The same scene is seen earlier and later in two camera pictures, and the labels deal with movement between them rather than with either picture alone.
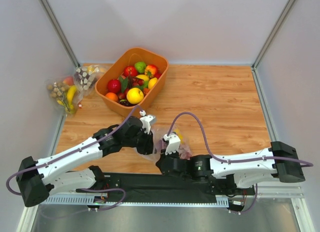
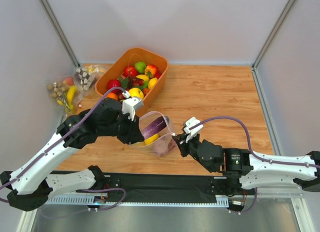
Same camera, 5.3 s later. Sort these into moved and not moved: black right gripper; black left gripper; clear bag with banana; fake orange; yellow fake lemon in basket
Moved: black left gripper; black right gripper
Not moved: fake orange; yellow fake lemon in basket; clear bag with banana
